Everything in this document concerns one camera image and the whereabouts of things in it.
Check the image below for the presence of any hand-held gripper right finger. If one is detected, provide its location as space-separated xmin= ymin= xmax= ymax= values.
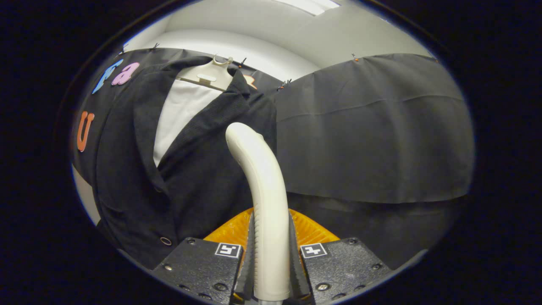
xmin=289 ymin=207 xmax=393 ymax=304

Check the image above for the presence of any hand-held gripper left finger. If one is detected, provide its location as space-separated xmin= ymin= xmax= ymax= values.
xmin=153 ymin=209 xmax=257 ymax=305

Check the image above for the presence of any white garment steamer head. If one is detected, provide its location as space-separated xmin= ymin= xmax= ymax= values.
xmin=225 ymin=122 xmax=292 ymax=304

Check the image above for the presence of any black button jacket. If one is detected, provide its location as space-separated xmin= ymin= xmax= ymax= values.
xmin=94 ymin=56 xmax=278 ymax=271

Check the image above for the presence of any black backdrop cloth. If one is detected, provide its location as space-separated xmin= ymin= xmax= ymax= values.
xmin=70 ymin=47 xmax=475 ymax=270

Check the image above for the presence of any grey cabinet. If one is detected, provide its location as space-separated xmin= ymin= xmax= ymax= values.
xmin=72 ymin=166 xmax=100 ymax=225

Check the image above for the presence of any white plastic hanger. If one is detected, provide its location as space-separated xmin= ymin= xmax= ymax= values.
xmin=176 ymin=55 xmax=234 ymax=92

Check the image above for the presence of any row of small cloth clips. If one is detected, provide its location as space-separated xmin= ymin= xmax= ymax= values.
xmin=121 ymin=42 xmax=359 ymax=90

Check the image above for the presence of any ceiling light panel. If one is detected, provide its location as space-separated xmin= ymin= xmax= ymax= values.
xmin=275 ymin=0 xmax=341 ymax=16

